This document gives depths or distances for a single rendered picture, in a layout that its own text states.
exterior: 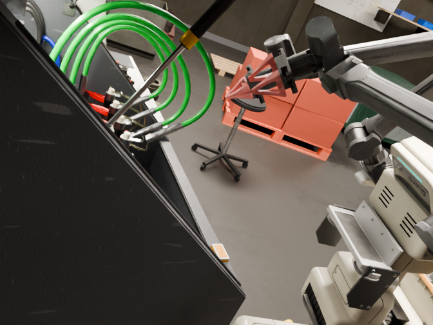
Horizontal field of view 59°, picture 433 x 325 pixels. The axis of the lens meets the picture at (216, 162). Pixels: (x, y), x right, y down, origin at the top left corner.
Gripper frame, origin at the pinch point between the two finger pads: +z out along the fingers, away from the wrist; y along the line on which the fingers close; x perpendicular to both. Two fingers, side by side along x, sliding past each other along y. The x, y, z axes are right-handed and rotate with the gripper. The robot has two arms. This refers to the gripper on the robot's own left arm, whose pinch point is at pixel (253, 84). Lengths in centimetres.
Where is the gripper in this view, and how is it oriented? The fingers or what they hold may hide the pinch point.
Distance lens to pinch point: 93.2
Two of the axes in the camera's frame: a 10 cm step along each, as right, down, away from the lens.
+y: 0.9, 7.3, -6.8
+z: -9.2, 3.3, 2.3
